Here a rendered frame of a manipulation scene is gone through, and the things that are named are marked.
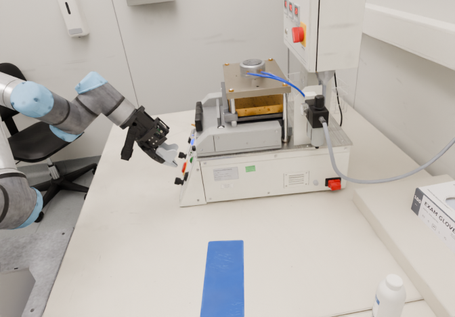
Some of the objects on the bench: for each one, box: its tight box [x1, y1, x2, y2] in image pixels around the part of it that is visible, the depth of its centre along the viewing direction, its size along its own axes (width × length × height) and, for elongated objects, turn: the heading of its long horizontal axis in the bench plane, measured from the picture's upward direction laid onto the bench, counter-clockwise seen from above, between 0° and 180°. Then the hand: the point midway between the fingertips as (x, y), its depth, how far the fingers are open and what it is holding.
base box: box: [179, 146, 351, 207], centre depth 115 cm, size 54×38×17 cm
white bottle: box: [371, 274, 406, 317], centre depth 65 cm, size 5×5×14 cm
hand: (172, 164), depth 103 cm, fingers closed
